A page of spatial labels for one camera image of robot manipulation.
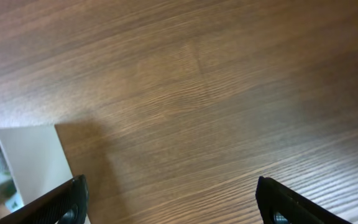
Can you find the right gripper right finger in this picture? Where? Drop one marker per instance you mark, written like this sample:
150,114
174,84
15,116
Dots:
279,204

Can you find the green Dettol soap bar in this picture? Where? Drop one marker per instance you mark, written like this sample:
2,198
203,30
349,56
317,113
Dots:
10,197

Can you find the white cardboard box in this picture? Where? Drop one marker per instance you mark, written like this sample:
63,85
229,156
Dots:
36,160

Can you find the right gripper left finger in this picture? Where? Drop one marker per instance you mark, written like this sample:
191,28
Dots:
65,204

